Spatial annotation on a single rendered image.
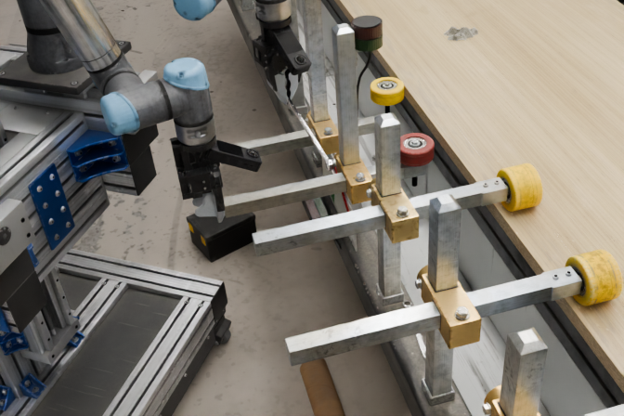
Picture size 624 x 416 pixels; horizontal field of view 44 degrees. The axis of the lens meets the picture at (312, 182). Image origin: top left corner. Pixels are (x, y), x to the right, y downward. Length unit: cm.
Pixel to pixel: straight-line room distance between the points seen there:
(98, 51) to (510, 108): 88
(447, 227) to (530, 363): 25
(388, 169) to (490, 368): 46
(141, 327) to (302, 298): 57
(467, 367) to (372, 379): 80
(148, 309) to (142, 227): 69
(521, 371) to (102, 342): 152
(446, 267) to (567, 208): 39
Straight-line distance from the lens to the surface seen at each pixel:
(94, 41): 144
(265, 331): 248
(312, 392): 223
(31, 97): 189
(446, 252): 115
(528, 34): 209
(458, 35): 204
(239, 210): 158
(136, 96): 139
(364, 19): 151
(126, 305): 237
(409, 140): 164
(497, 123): 171
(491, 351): 159
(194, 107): 141
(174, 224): 295
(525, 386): 100
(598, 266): 127
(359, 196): 159
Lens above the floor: 182
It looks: 37 degrees down
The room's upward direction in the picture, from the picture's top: 5 degrees counter-clockwise
